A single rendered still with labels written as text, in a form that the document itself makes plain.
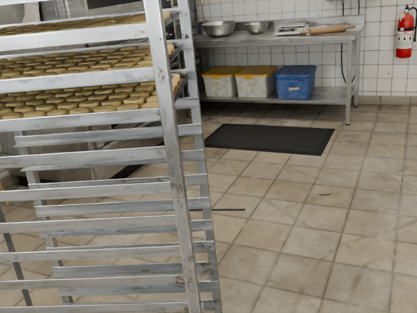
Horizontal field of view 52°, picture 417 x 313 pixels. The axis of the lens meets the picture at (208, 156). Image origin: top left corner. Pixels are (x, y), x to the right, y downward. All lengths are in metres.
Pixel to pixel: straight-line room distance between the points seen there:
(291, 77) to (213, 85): 0.91
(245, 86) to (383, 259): 2.80
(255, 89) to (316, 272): 2.77
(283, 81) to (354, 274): 2.68
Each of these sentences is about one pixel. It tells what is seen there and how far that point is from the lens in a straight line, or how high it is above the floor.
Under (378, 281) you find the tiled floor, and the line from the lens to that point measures 2.42.
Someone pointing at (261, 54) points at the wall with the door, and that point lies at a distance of 5.35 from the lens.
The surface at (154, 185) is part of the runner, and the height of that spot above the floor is 1.06.
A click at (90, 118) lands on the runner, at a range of 1.00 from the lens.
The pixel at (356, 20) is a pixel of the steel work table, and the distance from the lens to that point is 4.99.
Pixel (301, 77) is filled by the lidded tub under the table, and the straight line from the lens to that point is 4.60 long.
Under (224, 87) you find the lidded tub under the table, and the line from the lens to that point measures 4.90.
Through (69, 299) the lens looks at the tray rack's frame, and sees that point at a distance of 1.90.
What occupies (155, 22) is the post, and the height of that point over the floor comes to 1.43.
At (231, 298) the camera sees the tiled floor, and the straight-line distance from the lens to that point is 2.28.
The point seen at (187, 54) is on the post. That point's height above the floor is 1.29.
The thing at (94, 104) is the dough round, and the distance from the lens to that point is 1.10.
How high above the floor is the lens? 1.50
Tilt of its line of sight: 22 degrees down
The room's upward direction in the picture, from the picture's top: 6 degrees counter-clockwise
